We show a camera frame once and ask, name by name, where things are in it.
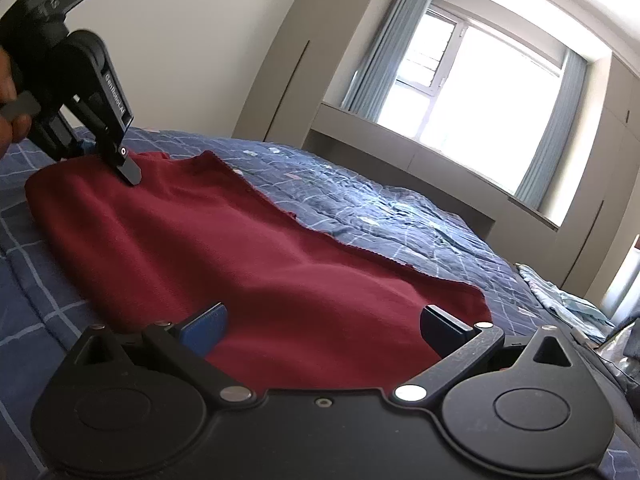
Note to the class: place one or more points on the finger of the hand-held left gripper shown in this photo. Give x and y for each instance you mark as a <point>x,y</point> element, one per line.
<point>127,170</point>
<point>86,148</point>

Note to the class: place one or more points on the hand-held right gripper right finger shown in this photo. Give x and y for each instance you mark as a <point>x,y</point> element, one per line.
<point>442,332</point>

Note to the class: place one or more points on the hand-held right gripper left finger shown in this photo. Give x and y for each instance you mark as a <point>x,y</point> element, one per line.
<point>202,332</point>

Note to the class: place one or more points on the dark red shirt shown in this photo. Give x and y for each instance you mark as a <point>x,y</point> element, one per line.
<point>250,285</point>

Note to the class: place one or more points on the person's left hand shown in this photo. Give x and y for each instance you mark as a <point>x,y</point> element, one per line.
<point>12,132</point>

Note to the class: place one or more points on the blue plaid blanket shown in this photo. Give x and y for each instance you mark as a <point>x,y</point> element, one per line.
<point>400,220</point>

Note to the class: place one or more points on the light blue patterned cloth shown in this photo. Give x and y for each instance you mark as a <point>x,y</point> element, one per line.
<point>565,305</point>

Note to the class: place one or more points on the beige window seat cabinet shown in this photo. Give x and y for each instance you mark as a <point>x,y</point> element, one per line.
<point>410,160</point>

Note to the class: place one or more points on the grey clothing pile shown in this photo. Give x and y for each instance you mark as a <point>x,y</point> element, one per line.
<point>622,350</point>

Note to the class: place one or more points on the beige built-in wardrobe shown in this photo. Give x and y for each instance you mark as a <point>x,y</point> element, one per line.
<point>295,60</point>
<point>605,185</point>

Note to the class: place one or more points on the pale blue curtain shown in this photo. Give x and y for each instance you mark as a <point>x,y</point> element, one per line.
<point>555,130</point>
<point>385,45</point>

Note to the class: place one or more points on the window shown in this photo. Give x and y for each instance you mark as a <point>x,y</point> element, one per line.
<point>475,100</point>

